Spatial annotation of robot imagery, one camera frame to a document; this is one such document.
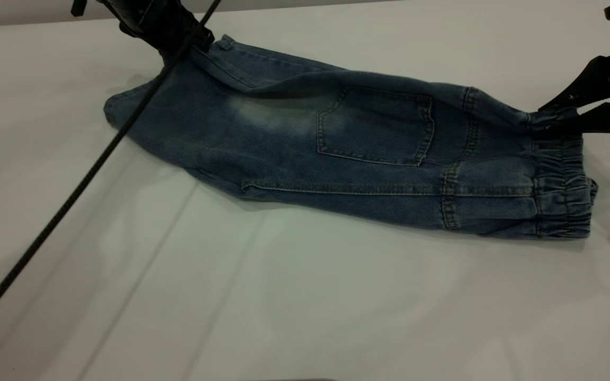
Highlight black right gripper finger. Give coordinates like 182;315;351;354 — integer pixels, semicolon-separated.
539;56;610;113
549;103;610;135

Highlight blue denim shorts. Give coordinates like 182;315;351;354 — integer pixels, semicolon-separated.
104;34;599;240

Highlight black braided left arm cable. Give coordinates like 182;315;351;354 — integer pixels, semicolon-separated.
0;0;222;342

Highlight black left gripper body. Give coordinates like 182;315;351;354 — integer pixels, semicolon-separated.
96;0;216;55

